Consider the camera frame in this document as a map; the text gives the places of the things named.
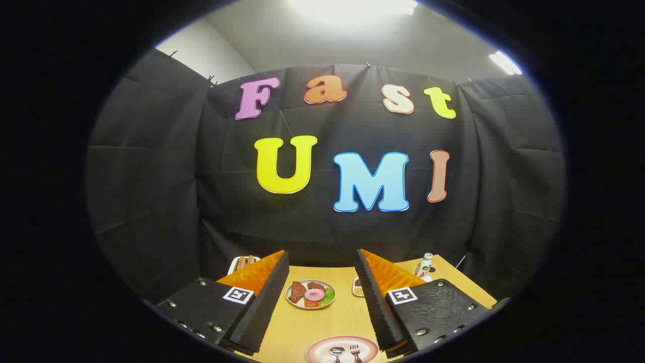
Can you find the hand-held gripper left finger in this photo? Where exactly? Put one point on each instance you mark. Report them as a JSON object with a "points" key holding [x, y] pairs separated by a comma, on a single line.
{"points": [[267, 302]]}

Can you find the pink plate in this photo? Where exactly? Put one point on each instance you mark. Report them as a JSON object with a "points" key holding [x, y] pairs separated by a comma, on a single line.
{"points": [[317, 350]]}

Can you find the white toaster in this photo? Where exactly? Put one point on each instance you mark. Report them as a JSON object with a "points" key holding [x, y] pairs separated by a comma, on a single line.
{"points": [[233, 266]]}

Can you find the white plate of food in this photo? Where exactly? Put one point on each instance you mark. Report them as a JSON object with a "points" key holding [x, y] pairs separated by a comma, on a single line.
{"points": [[298, 304]]}

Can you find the orange carrot slice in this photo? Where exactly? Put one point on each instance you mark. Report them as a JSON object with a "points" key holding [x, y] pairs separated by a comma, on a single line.
{"points": [[311, 303]]}

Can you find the pink ham slice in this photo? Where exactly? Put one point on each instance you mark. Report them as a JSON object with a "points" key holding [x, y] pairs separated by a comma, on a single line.
{"points": [[314, 295]]}

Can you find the white bottle with green label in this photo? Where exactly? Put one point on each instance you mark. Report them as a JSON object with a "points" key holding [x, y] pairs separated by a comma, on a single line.
{"points": [[423, 266]]}

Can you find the large ceiling light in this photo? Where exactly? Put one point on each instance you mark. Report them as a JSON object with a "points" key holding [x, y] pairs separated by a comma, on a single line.
{"points": [[347, 7]]}

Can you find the small brown meat piece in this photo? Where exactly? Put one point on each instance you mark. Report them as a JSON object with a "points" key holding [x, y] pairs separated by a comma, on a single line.
{"points": [[316, 286]]}

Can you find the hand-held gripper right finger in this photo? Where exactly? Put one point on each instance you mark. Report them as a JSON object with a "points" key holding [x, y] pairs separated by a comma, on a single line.
{"points": [[375, 302]]}

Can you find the toast slice in toaster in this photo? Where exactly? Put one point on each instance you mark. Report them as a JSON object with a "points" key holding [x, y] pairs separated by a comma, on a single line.
{"points": [[243, 261]]}

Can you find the white divided tray of grains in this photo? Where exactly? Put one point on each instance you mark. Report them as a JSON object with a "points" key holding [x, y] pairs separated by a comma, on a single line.
{"points": [[358, 287]]}

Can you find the long brown meat piece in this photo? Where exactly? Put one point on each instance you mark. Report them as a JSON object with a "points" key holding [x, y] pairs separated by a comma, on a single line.
{"points": [[297, 291]]}

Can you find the green lettuce leaf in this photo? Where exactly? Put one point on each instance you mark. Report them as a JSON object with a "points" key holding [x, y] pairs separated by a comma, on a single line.
{"points": [[328, 296]]}

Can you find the small ceiling light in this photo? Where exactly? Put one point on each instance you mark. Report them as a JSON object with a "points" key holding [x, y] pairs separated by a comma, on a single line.
{"points": [[505, 63]]}

